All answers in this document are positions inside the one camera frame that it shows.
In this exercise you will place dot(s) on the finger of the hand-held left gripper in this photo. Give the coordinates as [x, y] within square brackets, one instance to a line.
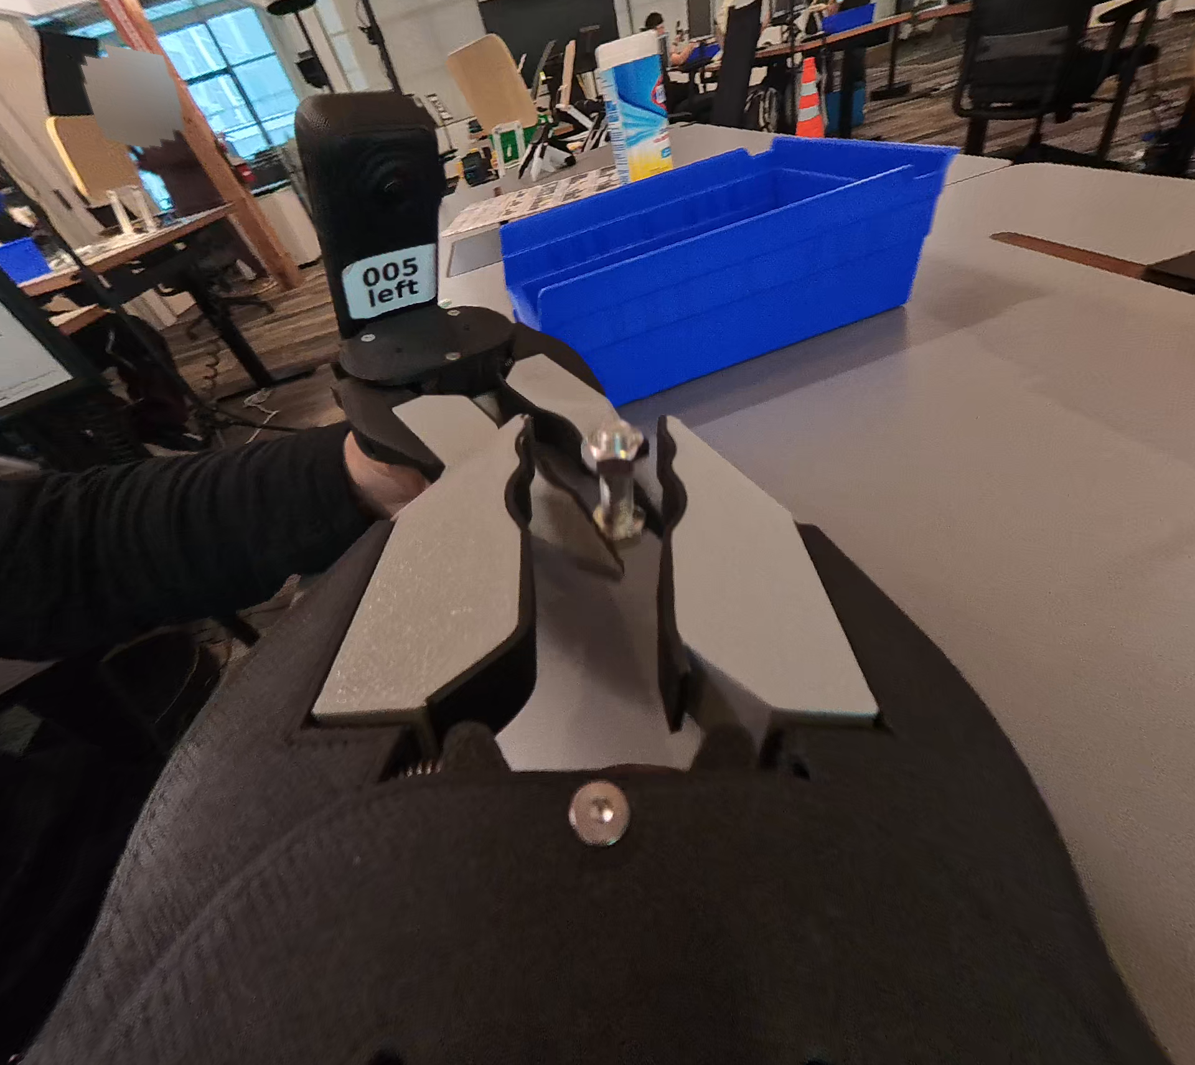
[448, 431]
[555, 394]

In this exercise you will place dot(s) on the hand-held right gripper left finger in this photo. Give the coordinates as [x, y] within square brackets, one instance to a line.
[438, 608]

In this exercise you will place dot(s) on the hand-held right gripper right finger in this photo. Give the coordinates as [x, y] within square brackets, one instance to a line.
[756, 608]

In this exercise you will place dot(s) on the silver hex bolt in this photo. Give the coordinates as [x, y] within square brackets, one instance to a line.
[611, 442]

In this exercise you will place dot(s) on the blue plastic bin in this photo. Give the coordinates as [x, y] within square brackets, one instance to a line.
[747, 299]

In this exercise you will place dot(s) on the person's left forearm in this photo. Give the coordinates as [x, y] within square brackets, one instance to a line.
[168, 533]

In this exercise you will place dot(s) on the person's left hand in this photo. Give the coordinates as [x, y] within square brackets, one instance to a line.
[382, 482]

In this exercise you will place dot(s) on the yellow black device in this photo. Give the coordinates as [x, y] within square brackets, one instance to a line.
[476, 169]

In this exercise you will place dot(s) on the grey desk flap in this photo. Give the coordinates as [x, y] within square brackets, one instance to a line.
[476, 254]

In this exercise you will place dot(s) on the green card stand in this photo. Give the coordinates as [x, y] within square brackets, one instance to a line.
[505, 147]

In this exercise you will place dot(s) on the tan wooden board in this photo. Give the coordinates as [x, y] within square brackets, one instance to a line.
[84, 169]
[491, 80]

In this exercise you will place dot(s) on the printed desk sheet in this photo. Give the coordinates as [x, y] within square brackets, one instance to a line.
[532, 202]

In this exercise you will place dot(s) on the black white hand tool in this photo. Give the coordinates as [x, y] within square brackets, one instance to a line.
[547, 149]

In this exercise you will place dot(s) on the black floor lamp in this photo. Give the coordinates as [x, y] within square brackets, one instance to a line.
[291, 6]

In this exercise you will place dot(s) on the wooden side desk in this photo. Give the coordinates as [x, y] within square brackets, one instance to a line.
[140, 239]

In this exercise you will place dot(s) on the disinfectant wipes canister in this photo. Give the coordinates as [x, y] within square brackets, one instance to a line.
[640, 113]

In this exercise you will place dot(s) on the black square panel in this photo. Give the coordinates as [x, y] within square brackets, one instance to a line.
[61, 75]

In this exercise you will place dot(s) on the small blue bin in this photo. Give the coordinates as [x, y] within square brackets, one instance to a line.
[24, 261]
[852, 19]

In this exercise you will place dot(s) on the black upright monitor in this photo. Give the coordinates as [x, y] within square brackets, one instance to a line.
[700, 12]

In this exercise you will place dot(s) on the grey computer screen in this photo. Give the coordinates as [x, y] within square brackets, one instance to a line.
[37, 356]

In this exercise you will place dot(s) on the black high-back chair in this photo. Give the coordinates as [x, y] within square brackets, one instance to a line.
[741, 57]

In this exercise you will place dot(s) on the orange traffic cone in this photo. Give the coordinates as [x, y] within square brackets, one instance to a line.
[810, 104]

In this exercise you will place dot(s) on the blue waste bin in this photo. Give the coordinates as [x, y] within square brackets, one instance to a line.
[845, 111]

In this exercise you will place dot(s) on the person's dark clothing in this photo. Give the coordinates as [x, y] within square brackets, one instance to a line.
[56, 879]

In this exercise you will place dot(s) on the dark brown desk flap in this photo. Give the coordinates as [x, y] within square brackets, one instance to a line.
[1171, 273]

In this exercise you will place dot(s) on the wooden support post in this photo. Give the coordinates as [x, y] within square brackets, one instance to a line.
[238, 187]

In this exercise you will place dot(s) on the large black wall screen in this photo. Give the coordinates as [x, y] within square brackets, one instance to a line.
[547, 19]

